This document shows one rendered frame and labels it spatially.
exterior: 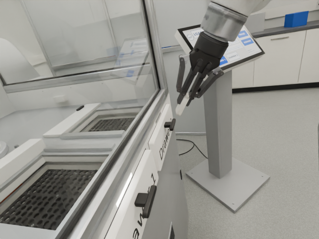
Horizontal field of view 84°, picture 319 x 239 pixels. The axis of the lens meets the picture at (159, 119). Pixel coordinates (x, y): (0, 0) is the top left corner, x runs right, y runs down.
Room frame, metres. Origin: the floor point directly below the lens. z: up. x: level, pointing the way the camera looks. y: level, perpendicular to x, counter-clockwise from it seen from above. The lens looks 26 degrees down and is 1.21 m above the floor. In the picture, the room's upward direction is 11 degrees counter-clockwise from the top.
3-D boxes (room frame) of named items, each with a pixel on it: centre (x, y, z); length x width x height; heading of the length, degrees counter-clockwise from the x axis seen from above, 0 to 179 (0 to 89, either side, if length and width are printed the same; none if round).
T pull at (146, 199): (0.26, 0.06, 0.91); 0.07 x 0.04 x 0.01; 162
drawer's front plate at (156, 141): (0.57, -0.01, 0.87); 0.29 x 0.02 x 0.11; 162
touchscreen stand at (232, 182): (1.11, -0.45, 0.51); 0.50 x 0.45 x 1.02; 29
